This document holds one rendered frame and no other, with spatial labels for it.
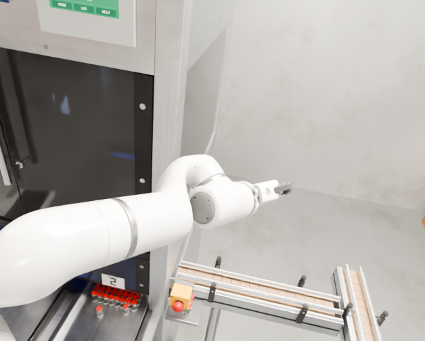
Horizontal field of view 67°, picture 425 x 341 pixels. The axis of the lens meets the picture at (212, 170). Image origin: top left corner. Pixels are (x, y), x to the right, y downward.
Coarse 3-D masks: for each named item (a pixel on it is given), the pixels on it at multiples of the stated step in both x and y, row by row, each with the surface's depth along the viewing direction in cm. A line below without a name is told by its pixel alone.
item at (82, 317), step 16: (80, 304) 122; (96, 304) 122; (144, 304) 125; (64, 320) 113; (80, 320) 117; (96, 320) 117; (112, 320) 118; (128, 320) 119; (64, 336) 111; (80, 336) 112; (96, 336) 113; (112, 336) 113; (128, 336) 114
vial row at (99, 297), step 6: (96, 294) 121; (102, 294) 121; (96, 300) 123; (102, 300) 123; (108, 300) 121; (114, 300) 120; (120, 300) 120; (126, 300) 120; (132, 300) 121; (120, 306) 122; (132, 306) 120
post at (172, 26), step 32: (160, 0) 63; (192, 0) 68; (160, 32) 66; (160, 64) 70; (160, 96) 74; (160, 128) 79; (160, 160) 84; (160, 256) 104; (160, 288) 113; (160, 320) 124
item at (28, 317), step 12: (60, 288) 122; (48, 300) 121; (12, 312) 116; (24, 312) 117; (36, 312) 117; (48, 312) 116; (12, 324) 112; (24, 324) 113; (36, 324) 110; (24, 336) 110
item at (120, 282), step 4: (104, 276) 115; (108, 276) 115; (112, 276) 114; (104, 280) 116; (108, 280) 116; (112, 280) 115; (116, 280) 115; (120, 280) 115; (124, 280) 114; (104, 284) 118; (108, 284) 117; (116, 284) 116; (120, 284) 116; (124, 284) 116; (124, 288) 117
